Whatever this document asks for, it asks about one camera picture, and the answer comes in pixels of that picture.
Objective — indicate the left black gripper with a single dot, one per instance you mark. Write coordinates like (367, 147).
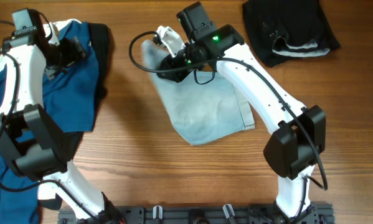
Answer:
(76, 53)

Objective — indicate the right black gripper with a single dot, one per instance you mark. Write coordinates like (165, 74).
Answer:
(172, 69)

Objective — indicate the light blue denim shorts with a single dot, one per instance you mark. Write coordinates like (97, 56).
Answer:
(204, 113)

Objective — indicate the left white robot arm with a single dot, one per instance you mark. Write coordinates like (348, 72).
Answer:
(32, 144)

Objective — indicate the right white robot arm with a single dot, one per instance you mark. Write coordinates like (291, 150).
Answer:
(297, 133)

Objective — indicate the folded black clothes stack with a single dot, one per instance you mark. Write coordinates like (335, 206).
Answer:
(281, 30)

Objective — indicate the white garment under pile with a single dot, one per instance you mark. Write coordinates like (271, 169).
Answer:
(59, 26)

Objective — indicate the dark blue t-shirt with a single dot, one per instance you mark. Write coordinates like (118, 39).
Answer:
(17, 207)

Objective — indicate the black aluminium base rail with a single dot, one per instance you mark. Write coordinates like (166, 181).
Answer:
(318, 213)

